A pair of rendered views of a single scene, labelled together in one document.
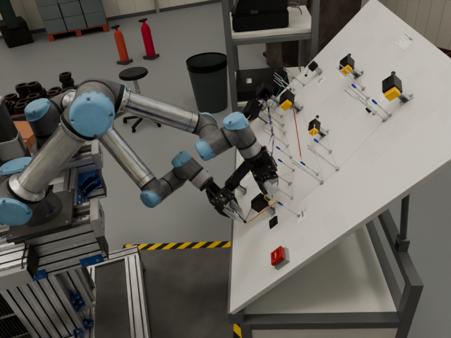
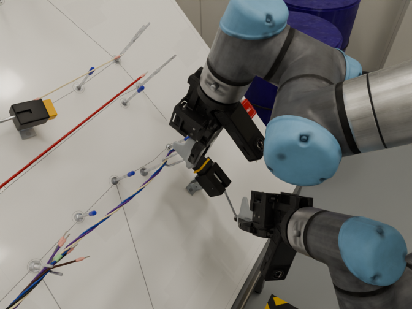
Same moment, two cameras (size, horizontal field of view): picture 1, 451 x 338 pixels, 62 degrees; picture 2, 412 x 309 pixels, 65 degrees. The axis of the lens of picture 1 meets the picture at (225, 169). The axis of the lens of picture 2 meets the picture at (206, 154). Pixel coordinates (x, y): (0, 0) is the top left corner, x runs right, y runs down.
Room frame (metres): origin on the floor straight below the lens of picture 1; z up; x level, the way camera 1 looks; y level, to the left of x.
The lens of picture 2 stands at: (1.48, 0.07, 1.62)
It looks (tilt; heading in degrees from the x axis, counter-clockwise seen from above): 45 degrees down; 206
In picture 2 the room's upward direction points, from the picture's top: 2 degrees counter-clockwise
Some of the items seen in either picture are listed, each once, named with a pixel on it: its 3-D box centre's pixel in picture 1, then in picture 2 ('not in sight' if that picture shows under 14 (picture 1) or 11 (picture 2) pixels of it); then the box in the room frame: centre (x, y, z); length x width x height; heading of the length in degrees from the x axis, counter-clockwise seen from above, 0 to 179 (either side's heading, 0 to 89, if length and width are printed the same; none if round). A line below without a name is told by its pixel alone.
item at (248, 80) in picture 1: (261, 83); not in sight; (2.21, -0.29, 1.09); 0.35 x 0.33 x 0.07; 173
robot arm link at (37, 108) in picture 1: (42, 116); not in sight; (1.60, 0.80, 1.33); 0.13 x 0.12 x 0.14; 140
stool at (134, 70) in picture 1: (139, 96); not in sight; (4.06, 0.88, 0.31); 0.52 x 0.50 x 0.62; 100
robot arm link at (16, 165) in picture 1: (23, 178); not in sight; (1.10, 0.71, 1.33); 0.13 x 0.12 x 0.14; 8
